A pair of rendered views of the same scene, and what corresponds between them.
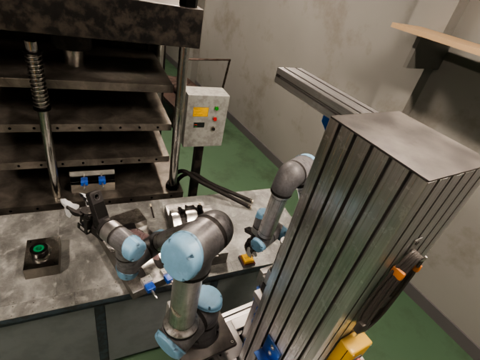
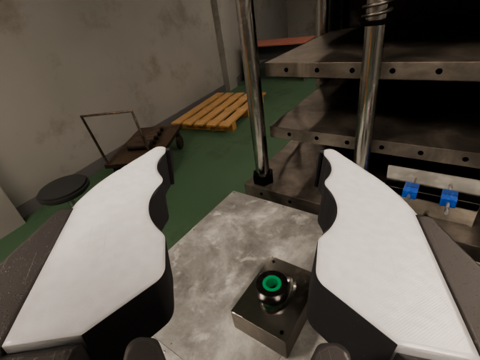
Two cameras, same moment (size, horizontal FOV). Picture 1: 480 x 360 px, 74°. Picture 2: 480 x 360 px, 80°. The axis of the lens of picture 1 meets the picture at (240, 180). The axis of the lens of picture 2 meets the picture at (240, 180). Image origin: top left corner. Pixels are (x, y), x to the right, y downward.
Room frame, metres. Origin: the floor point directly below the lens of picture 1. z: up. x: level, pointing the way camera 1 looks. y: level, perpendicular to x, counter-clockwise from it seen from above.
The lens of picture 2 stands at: (0.81, 0.48, 1.51)
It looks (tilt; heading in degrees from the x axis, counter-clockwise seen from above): 32 degrees down; 70
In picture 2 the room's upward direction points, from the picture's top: 9 degrees counter-clockwise
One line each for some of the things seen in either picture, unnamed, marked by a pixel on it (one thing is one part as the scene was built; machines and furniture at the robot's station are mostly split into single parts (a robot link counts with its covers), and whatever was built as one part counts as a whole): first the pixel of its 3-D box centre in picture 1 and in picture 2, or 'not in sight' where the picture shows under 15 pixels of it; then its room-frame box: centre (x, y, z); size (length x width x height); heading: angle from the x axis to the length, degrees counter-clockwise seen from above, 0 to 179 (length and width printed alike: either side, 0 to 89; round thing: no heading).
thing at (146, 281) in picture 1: (151, 288); not in sight; (0.96, 0.31, 0.86); 0.13 x 0.05 x 0.05; 47
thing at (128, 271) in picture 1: (131, 261); not in sight; (0.72, 0.31, 1.33); 0.11 x 0.08 x 0.11; 153
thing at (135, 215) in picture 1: (136, 248); not in sight; (1.18, 0.47, 0.86); 0.50 x 0.26 x 0.11; 47
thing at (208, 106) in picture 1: (194, 176); not in sight; (2.14, 0.37, 0.74); 0.30 x 0.22 x 1.47; 120
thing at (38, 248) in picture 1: (38, 250); (272, 287); (1.00, 0.90, 0.89); 0.08 x 0.08 x 0.04
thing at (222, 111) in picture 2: not in sight; (222, 110); (2.23, 4.58, 0.06); 1.41 x 0.98 x 0.13; 37
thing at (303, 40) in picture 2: not in sight; (278, 59); (3.98, 5.74, 0.34); 1.26 x 0.65 x 0.67; 127
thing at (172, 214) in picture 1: (194, 228); not in sight; (1.43, 0.21, 0.87); 0.50 x 0.26 x 0.14; 30
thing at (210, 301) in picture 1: (204, 306); not in sight; (0.70, 0.02, 1.20); 0.13 x 0.12 x 0.14; 153
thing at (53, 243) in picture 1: (43, 256); (278, 301); (1.01, 0.89, 0.84); 0.20 x 0.15 x 0.07; 30
